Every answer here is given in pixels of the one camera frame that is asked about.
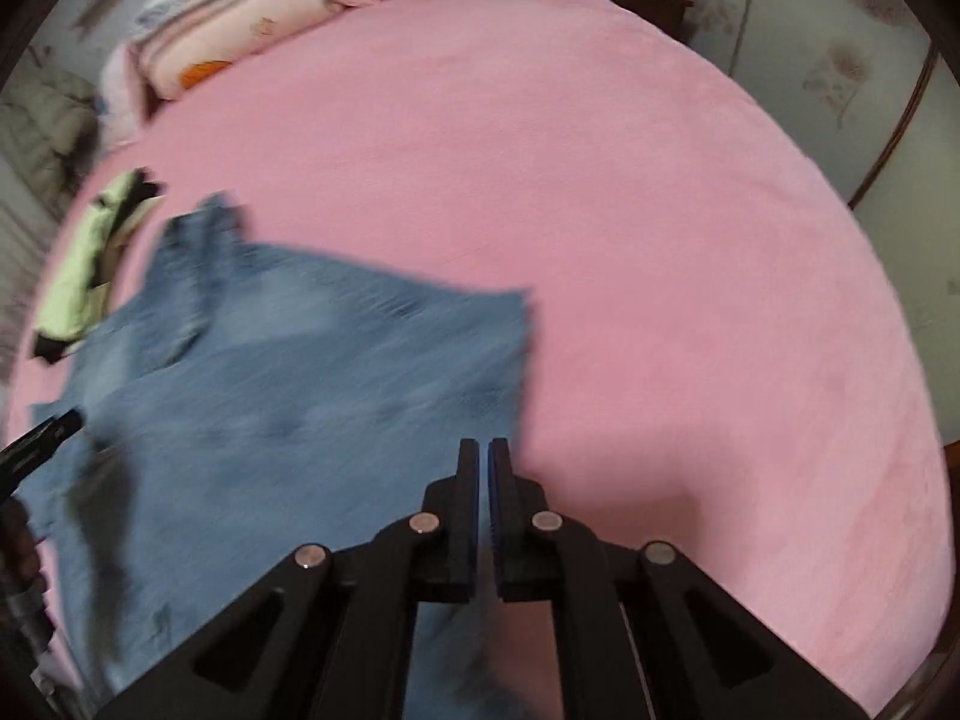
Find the floral wardrobe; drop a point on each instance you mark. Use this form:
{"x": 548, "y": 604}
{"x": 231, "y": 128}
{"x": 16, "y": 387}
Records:
{"x": 825, "y": 67}

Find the grey quilted coat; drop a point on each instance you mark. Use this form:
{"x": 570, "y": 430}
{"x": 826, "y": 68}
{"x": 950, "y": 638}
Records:
{"x": 41, "y": 127}

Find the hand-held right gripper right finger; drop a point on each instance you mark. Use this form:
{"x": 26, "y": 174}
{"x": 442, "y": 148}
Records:
{"x": 496, "y": 495}

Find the light green black-trimmed garment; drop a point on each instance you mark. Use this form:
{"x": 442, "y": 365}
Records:
{"x": 79, "y": 270}

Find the dark wooden nightstand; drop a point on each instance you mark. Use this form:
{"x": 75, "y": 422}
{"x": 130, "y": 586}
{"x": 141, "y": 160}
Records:
{"x": 645, "y": 4}

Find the blue denim jeans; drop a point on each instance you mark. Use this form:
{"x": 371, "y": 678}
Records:
{"x": 300, "y": 390}

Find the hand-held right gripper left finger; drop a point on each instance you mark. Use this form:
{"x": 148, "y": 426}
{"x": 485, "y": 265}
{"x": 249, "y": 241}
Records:
{"x": 469, "y": 495}

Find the pink folded quilt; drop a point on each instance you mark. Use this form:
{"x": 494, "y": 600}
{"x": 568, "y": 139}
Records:
{"x": 240, "y": 22}

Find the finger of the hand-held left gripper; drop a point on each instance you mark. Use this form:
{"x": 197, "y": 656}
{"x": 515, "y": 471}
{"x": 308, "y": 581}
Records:
{"x": 41, "y": 444}

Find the pink bed sheet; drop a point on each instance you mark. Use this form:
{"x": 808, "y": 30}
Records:
{"x": 600, "y": 240}

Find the pale pink folded blanket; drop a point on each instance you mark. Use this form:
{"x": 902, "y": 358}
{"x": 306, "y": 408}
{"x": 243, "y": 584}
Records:
{"x": 120, "y": 97}

